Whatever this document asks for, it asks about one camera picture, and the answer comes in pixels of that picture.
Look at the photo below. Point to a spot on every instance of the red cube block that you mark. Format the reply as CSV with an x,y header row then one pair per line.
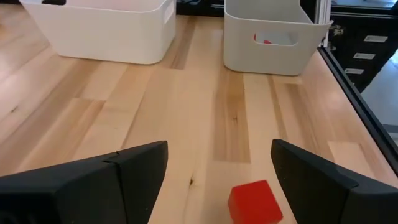
x,y
255,202

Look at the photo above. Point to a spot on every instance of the gray plastic bin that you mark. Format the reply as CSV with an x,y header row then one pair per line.
x,y
273,59

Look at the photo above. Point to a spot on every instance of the white plastic bin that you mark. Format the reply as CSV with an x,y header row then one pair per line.
x,y
102,34

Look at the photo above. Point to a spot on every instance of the black drawer cabinet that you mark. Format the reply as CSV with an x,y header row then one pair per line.
x,y
363,67

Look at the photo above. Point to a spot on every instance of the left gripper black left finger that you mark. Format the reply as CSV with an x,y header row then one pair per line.
x,y
77,189

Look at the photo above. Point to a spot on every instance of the silver aluminium extrusion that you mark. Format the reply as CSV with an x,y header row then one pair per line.
x,y
323,18

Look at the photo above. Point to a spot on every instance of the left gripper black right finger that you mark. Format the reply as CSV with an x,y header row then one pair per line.
x,y
326,196

